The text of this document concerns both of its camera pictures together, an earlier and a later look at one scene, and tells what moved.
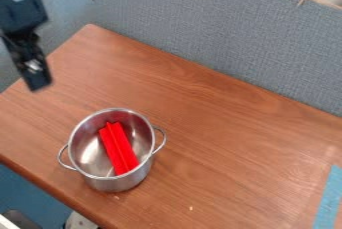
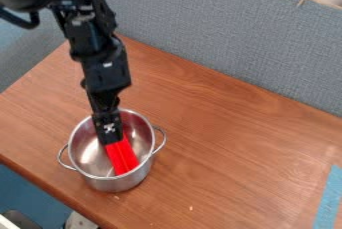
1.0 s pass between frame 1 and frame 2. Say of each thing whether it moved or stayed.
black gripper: moved
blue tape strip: stayed
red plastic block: stayed
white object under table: stayed
